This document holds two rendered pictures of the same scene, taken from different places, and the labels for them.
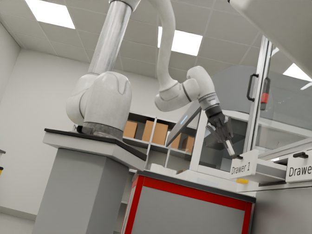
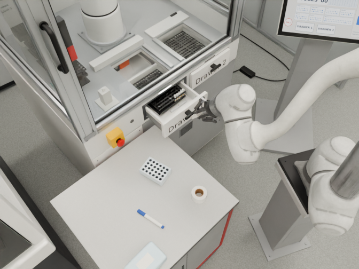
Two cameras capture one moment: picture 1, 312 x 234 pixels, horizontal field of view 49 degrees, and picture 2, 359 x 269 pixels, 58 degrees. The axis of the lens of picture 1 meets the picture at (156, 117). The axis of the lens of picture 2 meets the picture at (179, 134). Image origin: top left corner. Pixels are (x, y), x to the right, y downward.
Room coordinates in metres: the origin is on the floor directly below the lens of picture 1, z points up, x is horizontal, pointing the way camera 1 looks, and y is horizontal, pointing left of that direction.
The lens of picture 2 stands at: (2.19, 0.31, 2.12)
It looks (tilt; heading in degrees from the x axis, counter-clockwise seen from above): 55 degrees down; 231
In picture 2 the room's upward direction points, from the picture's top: 1 degrees counter-clockwise
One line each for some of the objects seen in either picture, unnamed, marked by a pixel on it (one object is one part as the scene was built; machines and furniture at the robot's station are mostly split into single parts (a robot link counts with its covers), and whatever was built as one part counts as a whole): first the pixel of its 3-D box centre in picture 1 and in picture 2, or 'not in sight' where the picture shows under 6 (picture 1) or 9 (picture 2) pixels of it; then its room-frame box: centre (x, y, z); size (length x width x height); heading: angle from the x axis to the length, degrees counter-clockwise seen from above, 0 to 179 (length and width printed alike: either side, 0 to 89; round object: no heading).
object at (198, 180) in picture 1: (204, 184); (155, 171); (1.82, -0.33, 0.78); 0.12 x 0.08 x 0.04; 108
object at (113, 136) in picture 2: (242, 176); (115, 137); (1.88, -0.54, 0.88); 0.07 x 0.05 x 0.07; 3
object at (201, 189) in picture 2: (164, 172); (198, 194); (1.75, -0.11, 0.78); 0.07 x 0.07 x 0.04
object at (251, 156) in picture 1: (243, 165); (185, 114); (1.55, -0.44, 0.87); 0.29 x 0.02 x 0.11; 3
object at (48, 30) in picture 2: (252, 86); (56, 51); (1.98, -0.54, 1.45); 0.05 x 0.03 x 0.19; 93
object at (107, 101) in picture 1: (108, 100); (334, 160); (1.27, 0.19, 0.94); 0.18 x 0.16 x 0.22; 33
